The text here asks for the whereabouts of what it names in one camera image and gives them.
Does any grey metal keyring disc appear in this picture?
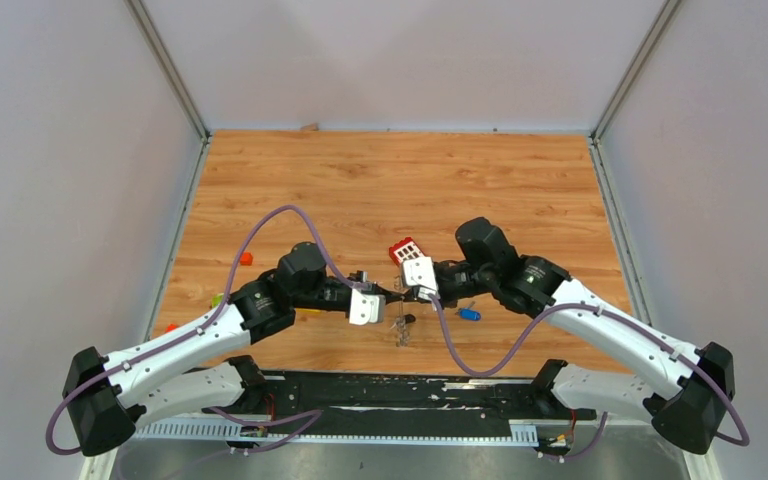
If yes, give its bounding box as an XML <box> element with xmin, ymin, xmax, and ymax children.
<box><xmin>391</xmin><ymin>290</ymin><xmax>410</xmax><ymax>347</ymax></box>

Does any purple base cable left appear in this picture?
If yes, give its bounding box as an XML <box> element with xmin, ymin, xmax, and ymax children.
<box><xmin>206</xmin><ymin>402</ymin><xmax>324</xmax><ymax>458</ymax></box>

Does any blue key tag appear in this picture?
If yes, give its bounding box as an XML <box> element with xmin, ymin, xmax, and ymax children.
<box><xmin>456</xmin><ymin>302</ymin><xmax>482</xmax><ymax>322</ymax></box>

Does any white slotted cable duct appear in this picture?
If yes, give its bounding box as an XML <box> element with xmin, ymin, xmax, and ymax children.
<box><xmin>134</xmin><ymin>417</ymin><xmax>539</xmax><ymax>447</ymax></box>

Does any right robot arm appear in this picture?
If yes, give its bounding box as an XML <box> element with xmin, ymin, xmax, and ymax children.
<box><xmin>389</xmin><ymin>217</ymin><xmax>750</xmax><ymax>454</ymax></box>

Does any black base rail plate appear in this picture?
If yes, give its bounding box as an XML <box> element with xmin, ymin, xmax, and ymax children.
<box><xmin>224</xmin><ymin>370</ymin><xmax>598</xmax><ymax>437</ymax></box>

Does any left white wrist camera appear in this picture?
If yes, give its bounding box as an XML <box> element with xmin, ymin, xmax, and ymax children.
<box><xmin>348</xmin><ymin>290</ymin><xmax>386</xmax><ymax>326</ymax></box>

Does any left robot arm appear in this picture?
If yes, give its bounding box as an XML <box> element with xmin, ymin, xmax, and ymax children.
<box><xmin>58</xmin><ymin>242</ymin><xmax>403</xmax><ymax>457</ymax></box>

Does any red window toy block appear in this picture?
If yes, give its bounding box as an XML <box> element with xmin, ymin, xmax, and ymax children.
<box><xmin>388</xmin><ymin>236</ymin><xmax>425</xmax><ymax>266</ymax></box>

